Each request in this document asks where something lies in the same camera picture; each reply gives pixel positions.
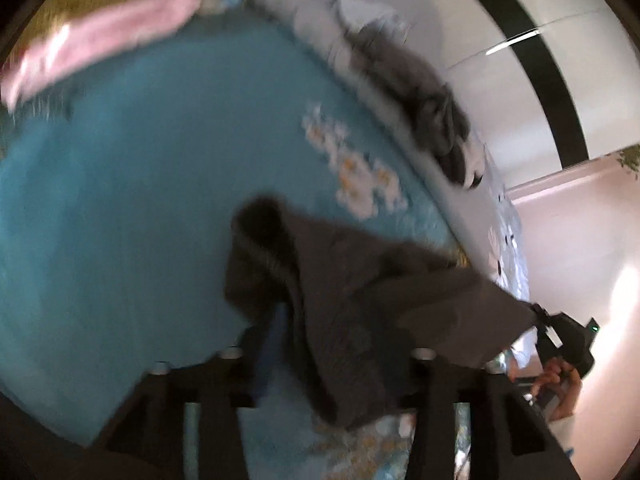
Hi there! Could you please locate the dark grey knit garment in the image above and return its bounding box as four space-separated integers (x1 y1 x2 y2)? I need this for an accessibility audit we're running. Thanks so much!
224 197 535 429

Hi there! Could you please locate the grey clothes pile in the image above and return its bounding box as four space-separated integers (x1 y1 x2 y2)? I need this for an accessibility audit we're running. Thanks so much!
346 24 470 156

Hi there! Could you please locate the person's right hand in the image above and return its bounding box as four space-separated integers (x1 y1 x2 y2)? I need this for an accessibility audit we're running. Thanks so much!
530 358 582 422

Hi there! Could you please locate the black and white garment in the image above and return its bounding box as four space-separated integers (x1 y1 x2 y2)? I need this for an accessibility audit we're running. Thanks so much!
434 131 486 190

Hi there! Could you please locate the teal floral bed sheet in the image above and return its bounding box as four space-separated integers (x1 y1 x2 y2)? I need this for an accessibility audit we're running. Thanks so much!
1 10 458 479

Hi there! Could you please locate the white wardrobe with black stripe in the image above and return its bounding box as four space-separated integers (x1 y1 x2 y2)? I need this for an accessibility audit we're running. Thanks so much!
432 0 639 188

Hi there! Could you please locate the light blue daisy quilt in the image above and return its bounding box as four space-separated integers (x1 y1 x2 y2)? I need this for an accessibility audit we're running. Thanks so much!
250 0 529 299

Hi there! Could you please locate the pink folded towel stack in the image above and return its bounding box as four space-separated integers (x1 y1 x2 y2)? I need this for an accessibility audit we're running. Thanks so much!
1 0 202 110

